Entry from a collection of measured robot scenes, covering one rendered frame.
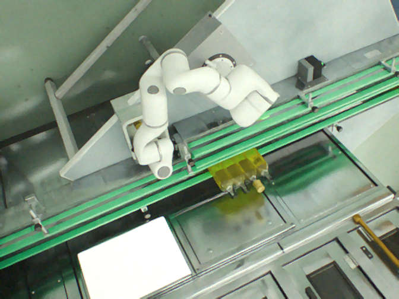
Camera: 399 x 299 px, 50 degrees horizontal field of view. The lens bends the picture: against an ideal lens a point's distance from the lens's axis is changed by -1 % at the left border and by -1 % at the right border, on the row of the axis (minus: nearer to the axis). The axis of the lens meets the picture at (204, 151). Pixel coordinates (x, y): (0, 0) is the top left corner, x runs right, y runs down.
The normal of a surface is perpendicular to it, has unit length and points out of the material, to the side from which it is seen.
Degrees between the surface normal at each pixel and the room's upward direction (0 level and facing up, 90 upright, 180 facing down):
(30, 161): 90
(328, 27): 0
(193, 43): 90
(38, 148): 90
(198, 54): 4
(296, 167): 89
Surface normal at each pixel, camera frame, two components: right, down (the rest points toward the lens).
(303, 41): 0.42, 0.64
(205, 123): -0.11, -0.67
